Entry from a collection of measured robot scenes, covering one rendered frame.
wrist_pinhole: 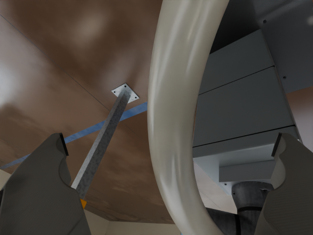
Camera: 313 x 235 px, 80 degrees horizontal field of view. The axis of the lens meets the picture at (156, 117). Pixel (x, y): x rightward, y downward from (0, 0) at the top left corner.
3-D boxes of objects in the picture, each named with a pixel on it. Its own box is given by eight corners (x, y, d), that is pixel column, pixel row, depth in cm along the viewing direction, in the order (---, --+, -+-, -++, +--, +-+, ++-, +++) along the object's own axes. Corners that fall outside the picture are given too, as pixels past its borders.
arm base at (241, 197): (293, 201, 74) (299, 229, 67) (246, 204, 86) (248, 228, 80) (269, 177, 67) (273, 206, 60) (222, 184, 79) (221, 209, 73)
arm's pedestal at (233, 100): (288, 77, 135) (337, 196, 80) (221, 100, 163) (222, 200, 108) (267, 14, 110) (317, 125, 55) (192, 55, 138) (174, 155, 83)
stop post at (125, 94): (111, 90, 183) (44, 206, 112) (125, 82, 172) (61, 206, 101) (125, 104, 193) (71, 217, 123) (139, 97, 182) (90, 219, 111)
